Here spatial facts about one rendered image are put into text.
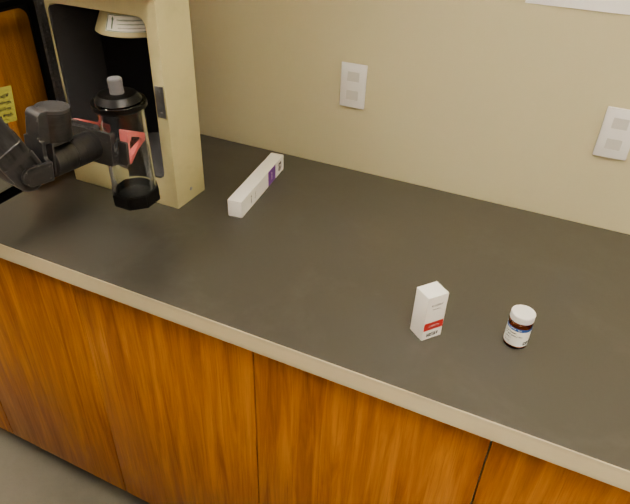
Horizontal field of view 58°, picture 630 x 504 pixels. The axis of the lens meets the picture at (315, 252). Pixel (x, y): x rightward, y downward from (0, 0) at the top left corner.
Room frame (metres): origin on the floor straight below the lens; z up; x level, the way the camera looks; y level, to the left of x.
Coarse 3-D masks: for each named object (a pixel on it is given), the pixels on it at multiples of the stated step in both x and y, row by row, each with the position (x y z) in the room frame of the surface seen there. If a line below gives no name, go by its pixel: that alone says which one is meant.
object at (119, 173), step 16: (144, 96) 1.11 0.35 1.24; (144, 112) 1.10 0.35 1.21; (112, 128) 1.05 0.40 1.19; (128, 128) 1.06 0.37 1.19; (144, 128) 1.09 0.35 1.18; (144, 144) 1.08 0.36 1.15; (144, 160) 1.07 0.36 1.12; (112, 176) 1.06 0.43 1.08; (128, 176) 1.05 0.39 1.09; (144, 176) 1.07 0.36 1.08; (128, 192) 1.05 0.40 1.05; (144, 192) 1.06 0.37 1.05
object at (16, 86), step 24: (0, 24) 1.20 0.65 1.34; (24, 24) 1.25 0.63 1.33; (0, 48) 1.19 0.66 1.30; (24, 48) 1.24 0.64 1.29; (0, 72) 1.17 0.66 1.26; (24, 72) 1.23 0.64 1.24; (0, 96) 1.16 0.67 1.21; (24, 96) 1.21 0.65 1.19; (24, 120) 1.20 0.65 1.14; (0, 192) 1.09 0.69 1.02
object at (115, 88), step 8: (112, 80) 1.08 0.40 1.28; (120, 80) 1.09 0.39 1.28; (112, 88) 1.08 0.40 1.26; (120, 88) 1.08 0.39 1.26; (128, 88) 1.12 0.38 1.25; (96, 96) 1.08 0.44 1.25; (104, 96) 1.07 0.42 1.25; (112, 96) 1.07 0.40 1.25; (120, 96) 1.07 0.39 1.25; (128, 96) 1.08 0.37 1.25; (136, 96) 1.09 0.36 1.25; (96, 104) 1.06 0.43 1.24; (104, 104) 1.05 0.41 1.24; (112, 104) 1.05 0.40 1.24; (120, 104) 1.05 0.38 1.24; (128, 104) 1.06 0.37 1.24
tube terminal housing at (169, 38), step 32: (64, 0) 1.27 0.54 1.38; (96, 0) 1.24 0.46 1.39; (128, 0) 1.20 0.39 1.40; (160, 0) 1.20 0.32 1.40; (160, 32) 1.19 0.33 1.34; (160, 64) 1.18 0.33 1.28; (192, 64) 1.27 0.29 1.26; (192, 96) 1.26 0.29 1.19; (160, 128) 1.19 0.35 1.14; (192, 128) 1.25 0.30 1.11; (192, 160) 1.24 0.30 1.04; (160, 192) 1.20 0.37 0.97; (192, 192) 1.23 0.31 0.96
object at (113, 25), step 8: (104, 16) 1.27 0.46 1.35; (112, 16) 1.26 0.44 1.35; (120, 16) 1.26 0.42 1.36; (128, 16) 1.26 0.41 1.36; (136, 16) 1.26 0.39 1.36; (96, 24) 1.29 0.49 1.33; (104, 24) 1.26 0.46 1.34; (112, 24) 1.25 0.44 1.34; (120, 24) 1.25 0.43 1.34; (128, 24) 1.25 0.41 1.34; (136, 24) 1.25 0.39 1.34; (144, 24) 1.26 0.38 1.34; (104, 32) 1.26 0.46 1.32; (112, 32) 1.25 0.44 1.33; (120, 32) 1.24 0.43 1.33; (128, 32) 1.24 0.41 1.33; (136, 32) 1.25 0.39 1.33; (144, 32) 1.25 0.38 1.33
